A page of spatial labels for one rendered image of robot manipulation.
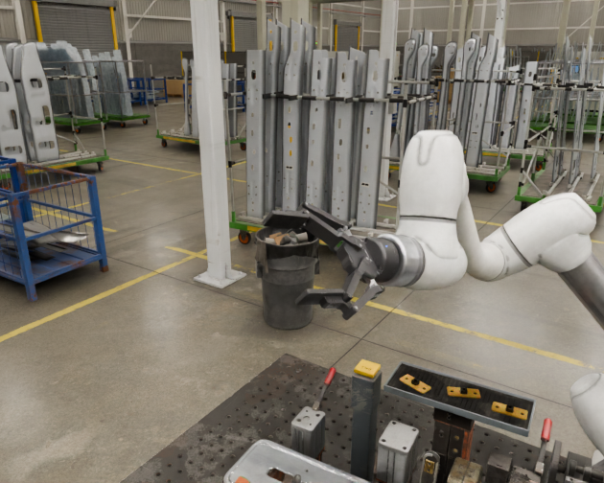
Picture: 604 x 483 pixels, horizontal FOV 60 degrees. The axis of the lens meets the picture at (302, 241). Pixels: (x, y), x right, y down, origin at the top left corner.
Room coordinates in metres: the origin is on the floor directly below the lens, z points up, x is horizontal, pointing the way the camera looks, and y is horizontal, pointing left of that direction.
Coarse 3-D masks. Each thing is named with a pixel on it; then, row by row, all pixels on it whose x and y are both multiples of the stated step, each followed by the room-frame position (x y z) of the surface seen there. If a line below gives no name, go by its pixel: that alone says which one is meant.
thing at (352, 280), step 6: (366, 258) 0.75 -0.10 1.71; (360, 264) 0.73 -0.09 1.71; (366, 264) 0.74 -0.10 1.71; (360, 270) 0.72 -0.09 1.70; (348, 276) 0.73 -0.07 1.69; (354, 276) 0.71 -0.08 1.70; (360, 276) 0.72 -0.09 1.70; (348, 282) 0.70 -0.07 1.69; (354, 282) 0.70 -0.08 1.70; (348, 288) 0.68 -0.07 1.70; (354, 288) 0.69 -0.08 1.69; (342, 294) 0.68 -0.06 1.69; (348, 294) 0.66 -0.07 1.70; (348, 300) 0.66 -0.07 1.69
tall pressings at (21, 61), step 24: (0, 48) 8.24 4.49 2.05; (24, 48) 8.53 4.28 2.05; (0, 72) 8.16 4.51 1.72; (24, 72) 8.45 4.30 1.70; (0, 96) 8.08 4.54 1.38; (24, 96) 8.39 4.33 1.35; (48, 96) 8.68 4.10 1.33; (0, 120) 8.00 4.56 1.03; (24, 120) 8.51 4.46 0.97; (0, 144) 7.92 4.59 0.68; (24, 144) 8.23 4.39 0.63; (48, 144) 8.74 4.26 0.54
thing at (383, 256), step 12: (360, 240) 0.80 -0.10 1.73; (372, 240) 0.79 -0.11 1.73; (384, 240) 0.80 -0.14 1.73; (348, 252) 0.75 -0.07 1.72; (360, 252) 0.77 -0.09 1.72; (372, 252) 0.78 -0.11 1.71; (384, 252) 0.77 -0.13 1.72; (396, 252) 0.78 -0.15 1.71; (348, 264) 0.74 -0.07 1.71; (372, 264) 0.76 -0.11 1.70; (384, 264) 0.76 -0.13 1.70; (396, 264) 0.77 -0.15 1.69; (372, 276) 0.74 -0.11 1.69; (384, 276) 0.76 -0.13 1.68
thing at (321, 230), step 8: (312, 216) 0.77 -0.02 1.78; (304, 224) 0.78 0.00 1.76; (312, 224) 0.77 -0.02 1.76; (320, 224) 0.77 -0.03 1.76; (312, 232) 0.78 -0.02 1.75; (320, 232) 0.77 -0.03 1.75; (328, 232) 0.77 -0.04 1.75; (336, 232) 0.77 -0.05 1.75; (328, 240) 0.77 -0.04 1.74; (336, 240) 0.77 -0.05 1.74; (344, 240) 0.77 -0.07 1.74; (352, 240) 0.77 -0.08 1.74; (336, 248) 0.78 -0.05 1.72; (360, 248) 0.77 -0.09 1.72
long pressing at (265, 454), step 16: (256, 448) 1.13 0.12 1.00; (272, 448) 1.13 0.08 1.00; (288, 448) 1.13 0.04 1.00; (240, 464) 1.07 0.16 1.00; (256, 464) 1.07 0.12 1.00; (272, 464) 1.07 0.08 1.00; (288, 464) 1.07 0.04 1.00; (304, 464) 1.07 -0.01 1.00; (320, 464) 1.07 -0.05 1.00; (224, 480) 1.02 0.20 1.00; (256, 480) 1.02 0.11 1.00; (272, 480) 1.02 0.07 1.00; (304, 480) 1.02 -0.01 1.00; (320, 480) 1.02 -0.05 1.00; (336, 480) 1.02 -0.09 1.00; (352, 480) 1.02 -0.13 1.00
